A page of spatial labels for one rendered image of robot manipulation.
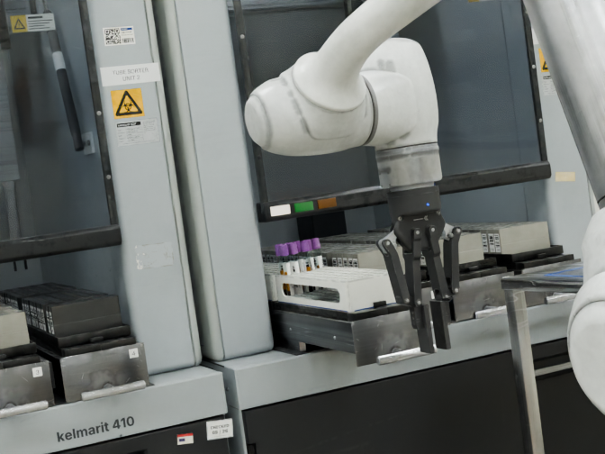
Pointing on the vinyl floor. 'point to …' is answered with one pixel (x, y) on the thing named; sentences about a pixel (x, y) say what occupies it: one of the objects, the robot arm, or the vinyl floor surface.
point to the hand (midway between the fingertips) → (432, 326)
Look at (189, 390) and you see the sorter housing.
